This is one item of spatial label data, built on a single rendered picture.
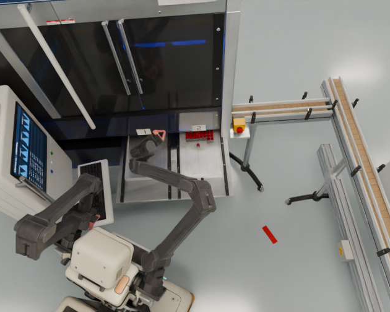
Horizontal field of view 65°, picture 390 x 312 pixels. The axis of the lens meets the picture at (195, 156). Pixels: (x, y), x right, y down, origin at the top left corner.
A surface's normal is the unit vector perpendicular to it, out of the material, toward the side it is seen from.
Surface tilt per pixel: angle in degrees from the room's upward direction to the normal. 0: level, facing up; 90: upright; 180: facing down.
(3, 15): 90
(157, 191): 0
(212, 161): 0
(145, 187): 0
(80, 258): 48
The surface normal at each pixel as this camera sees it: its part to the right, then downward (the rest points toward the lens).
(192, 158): -0.05, -0.49
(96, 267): -0.36, 0.26
